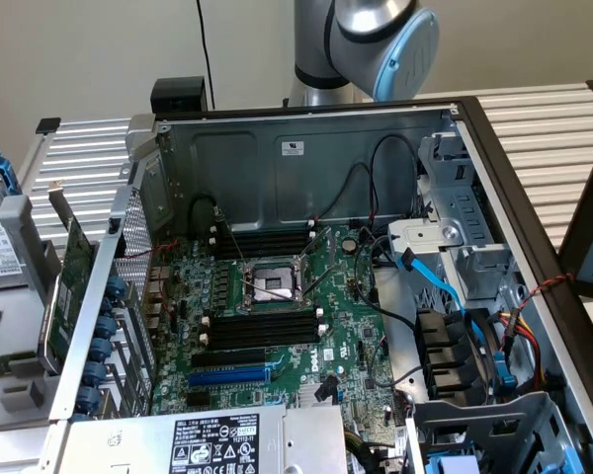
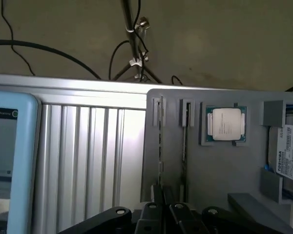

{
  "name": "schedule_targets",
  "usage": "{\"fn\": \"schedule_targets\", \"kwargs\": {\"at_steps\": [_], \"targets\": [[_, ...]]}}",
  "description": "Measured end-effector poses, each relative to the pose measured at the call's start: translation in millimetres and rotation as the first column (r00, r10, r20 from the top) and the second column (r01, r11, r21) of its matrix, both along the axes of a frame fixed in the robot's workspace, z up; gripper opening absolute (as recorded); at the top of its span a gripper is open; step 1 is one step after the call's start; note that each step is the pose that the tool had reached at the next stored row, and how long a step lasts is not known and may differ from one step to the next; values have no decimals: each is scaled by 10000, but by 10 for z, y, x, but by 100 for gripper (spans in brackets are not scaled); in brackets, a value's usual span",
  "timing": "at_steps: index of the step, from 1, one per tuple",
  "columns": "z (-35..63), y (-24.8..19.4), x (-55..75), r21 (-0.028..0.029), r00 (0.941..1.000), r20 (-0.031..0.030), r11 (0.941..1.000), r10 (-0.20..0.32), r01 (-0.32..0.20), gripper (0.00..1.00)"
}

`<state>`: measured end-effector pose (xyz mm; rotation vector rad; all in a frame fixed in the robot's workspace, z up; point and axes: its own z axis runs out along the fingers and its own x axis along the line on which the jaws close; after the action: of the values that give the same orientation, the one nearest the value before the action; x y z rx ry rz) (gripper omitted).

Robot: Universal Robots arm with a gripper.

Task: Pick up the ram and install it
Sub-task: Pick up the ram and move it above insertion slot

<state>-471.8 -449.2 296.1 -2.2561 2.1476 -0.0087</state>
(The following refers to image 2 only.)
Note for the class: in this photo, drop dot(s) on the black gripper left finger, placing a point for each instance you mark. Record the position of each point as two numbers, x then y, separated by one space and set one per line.
149 219

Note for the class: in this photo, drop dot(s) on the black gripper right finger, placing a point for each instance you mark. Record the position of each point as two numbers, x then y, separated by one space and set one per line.
183 219

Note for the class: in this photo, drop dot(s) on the grey parts rack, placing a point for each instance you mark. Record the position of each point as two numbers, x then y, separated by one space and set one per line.
210 170

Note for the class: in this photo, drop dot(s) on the CPU chip silver lid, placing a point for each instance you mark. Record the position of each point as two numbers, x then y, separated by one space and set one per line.
225 124

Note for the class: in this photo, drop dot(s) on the light blue teach pendant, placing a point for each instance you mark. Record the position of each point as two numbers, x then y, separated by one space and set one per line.
24 158

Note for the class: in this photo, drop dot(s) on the metal tripod stand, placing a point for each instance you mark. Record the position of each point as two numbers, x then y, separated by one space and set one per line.
130 24

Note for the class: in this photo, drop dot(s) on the hard disk with blue bracket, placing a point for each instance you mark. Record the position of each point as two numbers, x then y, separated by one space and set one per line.
290 151

